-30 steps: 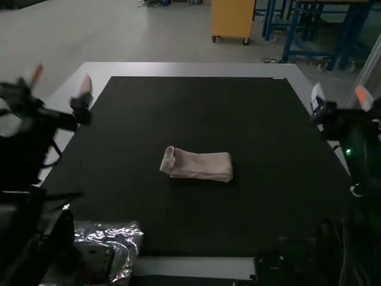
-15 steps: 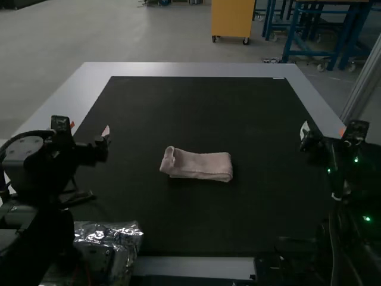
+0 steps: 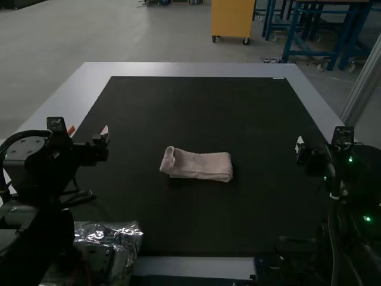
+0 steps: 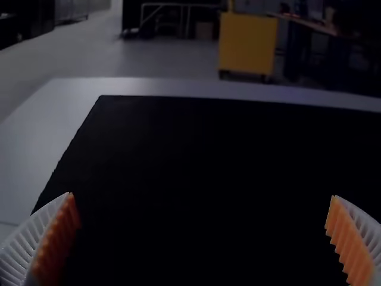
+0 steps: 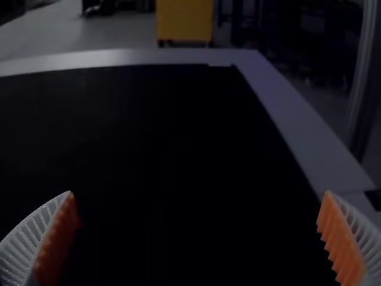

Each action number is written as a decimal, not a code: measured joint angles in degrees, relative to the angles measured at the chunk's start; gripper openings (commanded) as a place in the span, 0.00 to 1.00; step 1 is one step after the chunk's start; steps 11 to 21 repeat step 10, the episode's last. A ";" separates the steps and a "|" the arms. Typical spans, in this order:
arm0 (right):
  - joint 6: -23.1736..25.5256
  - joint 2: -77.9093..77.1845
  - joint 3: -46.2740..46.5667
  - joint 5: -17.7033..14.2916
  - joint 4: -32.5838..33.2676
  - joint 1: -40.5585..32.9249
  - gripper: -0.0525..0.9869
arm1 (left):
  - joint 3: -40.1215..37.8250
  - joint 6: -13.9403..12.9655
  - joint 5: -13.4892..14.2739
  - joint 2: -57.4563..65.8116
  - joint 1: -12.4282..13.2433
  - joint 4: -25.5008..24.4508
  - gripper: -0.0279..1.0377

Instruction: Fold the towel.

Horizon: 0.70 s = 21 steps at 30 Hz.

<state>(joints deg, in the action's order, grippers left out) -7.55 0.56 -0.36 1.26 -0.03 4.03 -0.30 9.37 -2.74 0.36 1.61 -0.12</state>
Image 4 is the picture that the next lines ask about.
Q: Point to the yellow wheeled cabinet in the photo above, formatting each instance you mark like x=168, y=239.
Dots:
x=247, y=44

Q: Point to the black mat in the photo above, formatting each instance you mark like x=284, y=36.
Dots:
x=202, y=178

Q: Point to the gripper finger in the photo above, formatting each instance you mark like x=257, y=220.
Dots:
x=357, y=238
x=32, y=244

